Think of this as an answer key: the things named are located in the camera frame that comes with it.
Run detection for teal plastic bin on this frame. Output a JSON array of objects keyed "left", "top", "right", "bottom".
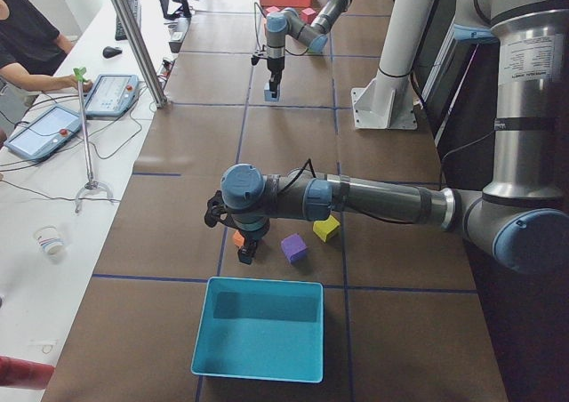
[{"left": 191, "top": 277, "right": 325, "bottom": 383}]

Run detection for light blue block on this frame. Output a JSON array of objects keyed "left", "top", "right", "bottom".
[{"left": 263, "top": 83, "right": 280, "bottom": 102}]

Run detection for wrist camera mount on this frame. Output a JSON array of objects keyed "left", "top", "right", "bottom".
[
  {"left": 251, "top": 50, "right": 268, "bottom": 66},
  {"left": 204, "top": 190, "right": 234, "bottom": 228}
]

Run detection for seated person black shirt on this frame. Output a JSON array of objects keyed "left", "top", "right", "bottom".
[{"left": 1, "top": 0, "right": 78, "bottom": 92}]

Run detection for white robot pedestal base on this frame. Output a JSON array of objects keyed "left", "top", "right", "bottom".
[{"left": 351, "top": 0, "right": 435, "bottom": 130}]

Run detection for paper cup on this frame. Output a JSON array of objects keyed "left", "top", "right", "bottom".
[{"left": 33, "top": 226, "right": 65, "bottom": 261}]

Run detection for aluminium frame post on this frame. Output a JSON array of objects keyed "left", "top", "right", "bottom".
[{"left": 110, "top": 0, "right": 168, "bottom": 109}]

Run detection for near teach pendant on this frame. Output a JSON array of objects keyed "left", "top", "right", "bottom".
[{"left": 4, "top": 105, "right": 82, "bottom": 161}]

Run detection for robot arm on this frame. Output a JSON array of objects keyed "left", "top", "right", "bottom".
[
  {"left": 204, "top": 0, "right": 568, "bottom": 274},
  {"left": 258, "top": 0, "right": 352, "bottom": 101}
]

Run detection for orange foam block left side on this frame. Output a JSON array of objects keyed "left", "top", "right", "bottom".
[{"left": 232, "top": 230, "right": 244, "bottom": 248}]

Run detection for purple foam block left side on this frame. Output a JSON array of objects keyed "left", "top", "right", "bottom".
[{"left": 280, "top": 233, "right": 308, "bottom": 263}]

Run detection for metal reacher grabber tool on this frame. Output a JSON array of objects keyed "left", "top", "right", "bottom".
[{"left": 73, "top": 67, "right": 113, "bottom": 213}]

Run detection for black keyboard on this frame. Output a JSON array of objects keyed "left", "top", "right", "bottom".
[{"left": 114, "top": 0, "right": 142, "bottom": 42}]

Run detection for far teach pendant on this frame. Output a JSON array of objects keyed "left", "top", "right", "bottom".
[{"left": 84, "top": 74, "right": 139, "bottom": 119}]

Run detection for yellow foam block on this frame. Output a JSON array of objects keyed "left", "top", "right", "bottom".
[{"left": 313, "top": 215, "right": 341, "bottom": 243}]

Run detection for teach pendant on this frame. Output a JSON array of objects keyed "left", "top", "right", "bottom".
[
  {"left": 4, "top": 105, "right": 82, "bottom": 161},
  {"left": 84, "top": 74, "right": 139, "bottom": 119}
]

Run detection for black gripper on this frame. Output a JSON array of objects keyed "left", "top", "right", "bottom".
[
  {"left": 237, "top": 228, "right": 269, "bottom": 265},
  {"left": 267, "top": 57, "right": 285, "bottom": 98}
]

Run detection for red object at edge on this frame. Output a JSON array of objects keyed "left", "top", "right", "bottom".
[{"left": 1, "top": 356, "right": 55, "bottom": 390}]

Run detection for black computer mouse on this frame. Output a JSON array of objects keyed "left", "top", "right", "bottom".
[{"left": 102, "top": 46, "right": 123, "bottom": 59}]

